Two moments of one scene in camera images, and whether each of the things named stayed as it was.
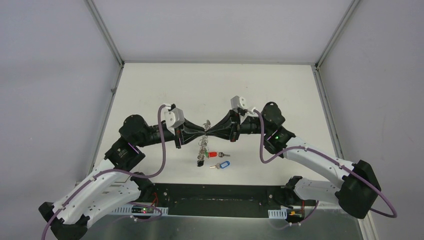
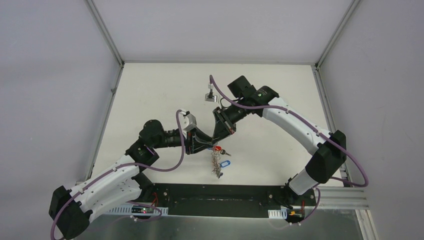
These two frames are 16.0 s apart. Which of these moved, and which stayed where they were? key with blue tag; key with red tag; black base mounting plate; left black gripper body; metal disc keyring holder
Moved: left black gripper body; metal disc keyring holder; key with red tag
Stayed: key with blue tag; black base mounting plate
